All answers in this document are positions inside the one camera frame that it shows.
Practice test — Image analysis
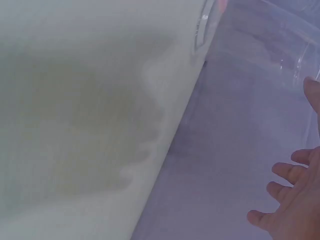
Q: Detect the clear plastic storage box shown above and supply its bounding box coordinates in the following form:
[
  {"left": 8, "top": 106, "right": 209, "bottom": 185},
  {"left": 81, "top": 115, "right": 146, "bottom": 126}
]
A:
[{"left": 128, "top": 0, "right": 320, "bottom": 240}]

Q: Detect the person's right hand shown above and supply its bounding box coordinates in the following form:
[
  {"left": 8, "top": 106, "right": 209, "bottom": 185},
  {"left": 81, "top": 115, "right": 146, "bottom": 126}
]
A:
[{"left": 246, "top": 76, "right": 320, "bottom": 240}]

